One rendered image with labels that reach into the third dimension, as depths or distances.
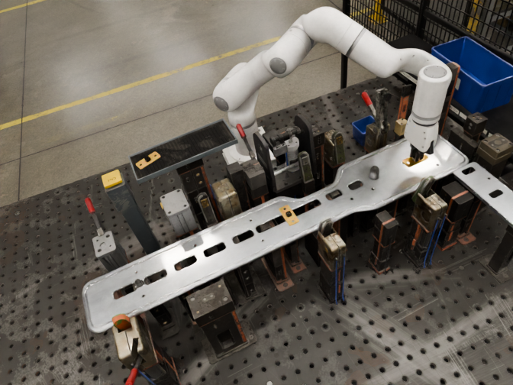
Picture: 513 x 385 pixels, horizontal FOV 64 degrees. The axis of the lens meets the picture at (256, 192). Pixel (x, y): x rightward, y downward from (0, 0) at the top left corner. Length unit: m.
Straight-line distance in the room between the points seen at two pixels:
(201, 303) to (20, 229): 1.20
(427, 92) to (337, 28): 0.31
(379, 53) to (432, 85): 0.17
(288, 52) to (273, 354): 0.99
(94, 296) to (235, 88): 0.88
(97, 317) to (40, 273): 0.67
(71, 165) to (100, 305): 2.30
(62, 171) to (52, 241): 1.55
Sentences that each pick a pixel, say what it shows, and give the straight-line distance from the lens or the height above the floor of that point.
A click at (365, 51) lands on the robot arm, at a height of 1.45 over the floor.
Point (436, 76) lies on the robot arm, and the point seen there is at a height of 1.40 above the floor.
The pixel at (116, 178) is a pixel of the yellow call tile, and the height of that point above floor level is 1.16.
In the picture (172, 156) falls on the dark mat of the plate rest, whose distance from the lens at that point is 1.45.
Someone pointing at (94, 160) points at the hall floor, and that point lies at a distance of 3.51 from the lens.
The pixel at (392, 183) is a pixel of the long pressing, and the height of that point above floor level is 1.00.
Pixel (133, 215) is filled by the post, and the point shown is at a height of 0.98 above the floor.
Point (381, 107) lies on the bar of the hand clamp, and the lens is 1.55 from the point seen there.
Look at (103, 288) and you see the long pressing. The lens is 1.42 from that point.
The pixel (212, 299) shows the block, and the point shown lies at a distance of 1.23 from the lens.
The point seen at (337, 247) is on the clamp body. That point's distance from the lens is 1.26.
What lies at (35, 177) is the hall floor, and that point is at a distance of 3.65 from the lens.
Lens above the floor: 2.10
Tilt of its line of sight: 49 degrees down
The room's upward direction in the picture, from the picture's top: 12 degrees counter-clockwise
